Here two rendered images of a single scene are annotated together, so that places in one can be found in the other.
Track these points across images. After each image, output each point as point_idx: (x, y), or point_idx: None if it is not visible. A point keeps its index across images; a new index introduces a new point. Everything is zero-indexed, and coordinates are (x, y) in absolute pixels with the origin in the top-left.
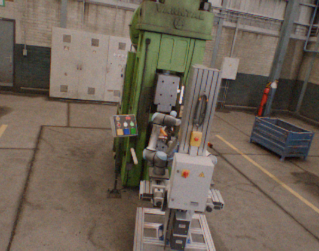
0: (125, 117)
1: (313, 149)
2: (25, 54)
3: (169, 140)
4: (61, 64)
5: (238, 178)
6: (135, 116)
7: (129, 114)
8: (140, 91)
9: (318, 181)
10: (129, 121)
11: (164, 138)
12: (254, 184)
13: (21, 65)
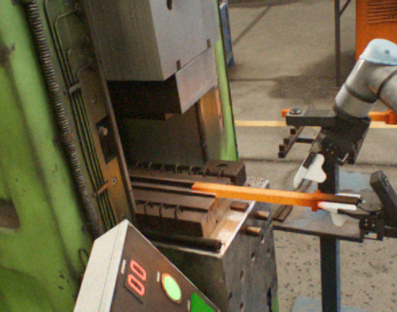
0: (131, 286)
1: None
2: None
3: None
4: None
5: (261, 175)
6: (80, 226)
7: None
8: (34, 46)
9: (316, 82)
10: (157, 286)
11: (354, 214)
12: (299, 162)
13: None
